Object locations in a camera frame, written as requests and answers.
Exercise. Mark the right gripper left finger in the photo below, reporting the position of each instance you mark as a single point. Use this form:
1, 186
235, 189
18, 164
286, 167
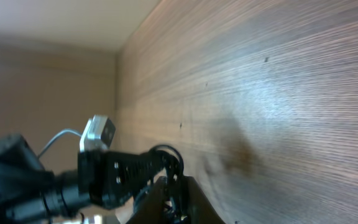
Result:
150, 211

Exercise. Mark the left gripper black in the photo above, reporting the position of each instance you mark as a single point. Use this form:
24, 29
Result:
112, 178

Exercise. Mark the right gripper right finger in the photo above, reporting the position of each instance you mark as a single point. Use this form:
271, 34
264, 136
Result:
197, 206

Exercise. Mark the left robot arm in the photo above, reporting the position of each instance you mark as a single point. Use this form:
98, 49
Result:
29, 193

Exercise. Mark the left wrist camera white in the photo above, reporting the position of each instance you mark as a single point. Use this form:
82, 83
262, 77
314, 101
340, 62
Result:
98, 134

